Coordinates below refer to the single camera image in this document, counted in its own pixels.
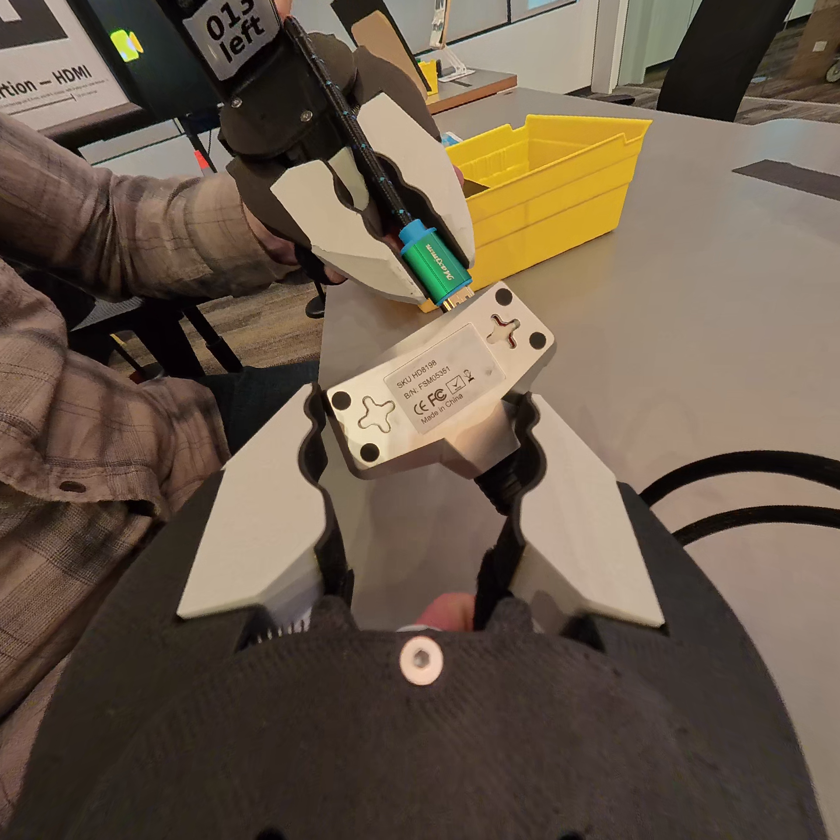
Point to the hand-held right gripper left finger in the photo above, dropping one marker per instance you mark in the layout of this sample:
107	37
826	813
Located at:
253	525

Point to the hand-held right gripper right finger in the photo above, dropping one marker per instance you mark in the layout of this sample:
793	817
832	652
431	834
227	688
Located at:
584	535

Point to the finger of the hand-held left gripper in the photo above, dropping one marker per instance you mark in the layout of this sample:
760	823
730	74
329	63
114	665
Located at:
420	157
328	223

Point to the silver HDMI switch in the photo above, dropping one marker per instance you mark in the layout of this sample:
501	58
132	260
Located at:
453	374

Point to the person's left forearm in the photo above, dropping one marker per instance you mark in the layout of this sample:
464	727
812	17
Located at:
131	216

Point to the person's left hand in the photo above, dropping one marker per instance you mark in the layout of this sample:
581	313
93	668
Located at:
269	239

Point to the white packet blue label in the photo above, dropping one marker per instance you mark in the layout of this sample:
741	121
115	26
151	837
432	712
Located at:
451	139

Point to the small yellow bin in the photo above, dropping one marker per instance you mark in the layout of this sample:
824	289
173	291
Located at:
428	77

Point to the small orange cone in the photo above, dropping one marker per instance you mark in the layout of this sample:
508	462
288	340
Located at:
205	162

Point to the wood-edged office desk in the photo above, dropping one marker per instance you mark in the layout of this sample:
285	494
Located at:
482	88

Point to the clear acrylic sign holder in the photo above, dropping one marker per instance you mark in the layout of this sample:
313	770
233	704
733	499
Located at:
453	62

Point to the person's legs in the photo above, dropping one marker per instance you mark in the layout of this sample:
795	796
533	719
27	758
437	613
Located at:
275	407

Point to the brown cardboard sheet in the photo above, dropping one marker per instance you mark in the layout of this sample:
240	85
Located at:
380	39

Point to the black monitor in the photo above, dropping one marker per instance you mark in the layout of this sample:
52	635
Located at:
151	72

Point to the yellow plastic bin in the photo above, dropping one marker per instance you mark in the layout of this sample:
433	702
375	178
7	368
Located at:
558	190

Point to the white instruction sign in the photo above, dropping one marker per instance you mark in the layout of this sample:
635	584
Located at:
52	92

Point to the black office chair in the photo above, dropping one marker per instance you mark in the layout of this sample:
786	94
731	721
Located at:
715	59

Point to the wheeled cardboard box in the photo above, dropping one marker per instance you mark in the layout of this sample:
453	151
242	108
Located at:
817	33

